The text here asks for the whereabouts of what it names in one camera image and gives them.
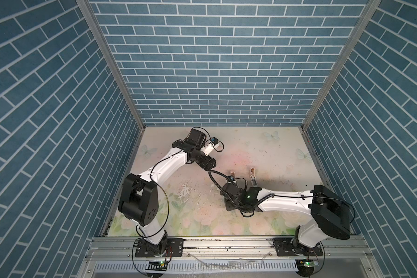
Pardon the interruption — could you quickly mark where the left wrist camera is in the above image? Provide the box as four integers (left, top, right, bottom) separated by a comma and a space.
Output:
202, 137, 225, 156

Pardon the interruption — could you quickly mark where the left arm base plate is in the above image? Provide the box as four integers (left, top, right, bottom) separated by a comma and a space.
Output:
134, 238, 184, 258

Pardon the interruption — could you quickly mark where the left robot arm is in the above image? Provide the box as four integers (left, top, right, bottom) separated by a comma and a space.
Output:
118, 127, 224, 247

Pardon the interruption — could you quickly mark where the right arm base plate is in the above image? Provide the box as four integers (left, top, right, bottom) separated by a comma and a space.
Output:
272, 237, 324, 257

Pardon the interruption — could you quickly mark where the controller board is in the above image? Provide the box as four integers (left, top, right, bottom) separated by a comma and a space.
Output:
295, 259, 316, 278
145, 261, 169, 278

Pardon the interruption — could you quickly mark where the aluminium front rail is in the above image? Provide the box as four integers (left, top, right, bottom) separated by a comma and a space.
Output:
78, 236, 382, 278

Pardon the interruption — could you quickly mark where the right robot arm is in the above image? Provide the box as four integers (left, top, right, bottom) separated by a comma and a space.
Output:
220, 181, 353, 253

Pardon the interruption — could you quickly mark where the right controller board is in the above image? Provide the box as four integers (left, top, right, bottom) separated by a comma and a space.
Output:
295, 259, 316, 278

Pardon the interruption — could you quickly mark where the left controller board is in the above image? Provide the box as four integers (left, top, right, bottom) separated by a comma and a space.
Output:
145, 261, 169, 278

